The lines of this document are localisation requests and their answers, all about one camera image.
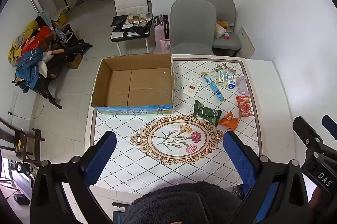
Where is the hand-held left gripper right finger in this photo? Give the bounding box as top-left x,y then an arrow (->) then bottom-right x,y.
222,131 -> 310,224

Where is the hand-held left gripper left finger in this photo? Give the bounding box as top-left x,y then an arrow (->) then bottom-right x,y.
30,131 -> 118,224

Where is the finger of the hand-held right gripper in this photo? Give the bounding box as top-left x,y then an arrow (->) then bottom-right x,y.
322,115 -> 337,141
293,116 -> 325,154

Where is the orange snack packet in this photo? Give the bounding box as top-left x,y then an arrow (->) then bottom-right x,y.
218,112 -> 242,131

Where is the red snack packet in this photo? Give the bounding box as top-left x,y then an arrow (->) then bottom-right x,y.
235,95 -> 255,118

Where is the green snack packet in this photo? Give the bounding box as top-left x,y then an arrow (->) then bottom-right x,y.
193,99 -> 223,127

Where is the purple plush toy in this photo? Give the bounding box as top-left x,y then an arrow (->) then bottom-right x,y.
235,75 -> 251,96

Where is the long blue packet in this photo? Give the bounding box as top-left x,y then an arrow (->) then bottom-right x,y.
201,72 -> 226,102

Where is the white and blue carton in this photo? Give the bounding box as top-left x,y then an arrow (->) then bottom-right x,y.
217,70 -> 237,89

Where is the white card booklet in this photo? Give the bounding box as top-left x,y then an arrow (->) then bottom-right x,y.
182,77 -> 203,96

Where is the dark fleece garment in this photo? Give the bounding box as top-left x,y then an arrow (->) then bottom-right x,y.
122,181 -> 243,224

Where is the dark wooden chair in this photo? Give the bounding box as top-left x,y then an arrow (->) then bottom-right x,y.
0,117 -> 45,164

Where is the small black floor device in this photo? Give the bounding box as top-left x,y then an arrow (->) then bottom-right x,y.
14,194 -> 30,205

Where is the metal key bunch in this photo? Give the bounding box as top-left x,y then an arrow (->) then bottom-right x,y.
211,63 -> 236,74

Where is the small brown cardboard box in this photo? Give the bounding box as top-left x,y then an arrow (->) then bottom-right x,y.
67,54 -> 84,69

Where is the white board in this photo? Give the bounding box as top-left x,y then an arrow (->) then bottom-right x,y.
237,27 -> 255,59

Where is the black folding stand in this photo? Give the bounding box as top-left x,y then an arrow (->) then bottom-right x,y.
12,41 -> 93,110

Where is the blue jacket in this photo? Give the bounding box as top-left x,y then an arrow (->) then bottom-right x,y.
15,48 -> 44,93

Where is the pink printed bag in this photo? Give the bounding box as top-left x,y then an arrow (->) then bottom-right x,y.
159,39 -> 171,53

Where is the red cloth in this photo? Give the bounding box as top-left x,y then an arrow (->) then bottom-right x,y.
21,27 -> 52,56

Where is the yellow cloth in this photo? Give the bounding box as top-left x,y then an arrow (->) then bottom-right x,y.
8,21 -> 39,65

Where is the pink suitcase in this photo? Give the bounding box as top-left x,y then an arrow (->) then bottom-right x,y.
153,14 -> 171,53

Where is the grey fabric chair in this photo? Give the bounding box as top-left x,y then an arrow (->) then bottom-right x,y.
205,0 -> 242,57
170,0 -> 218,55

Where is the stack of papers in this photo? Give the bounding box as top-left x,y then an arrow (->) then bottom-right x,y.
126,13 -> 153,26

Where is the yellow bag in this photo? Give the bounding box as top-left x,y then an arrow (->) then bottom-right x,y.
56,9 -> 69,26

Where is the black floor cable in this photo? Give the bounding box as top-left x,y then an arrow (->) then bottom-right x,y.
9,97 -> 46,120

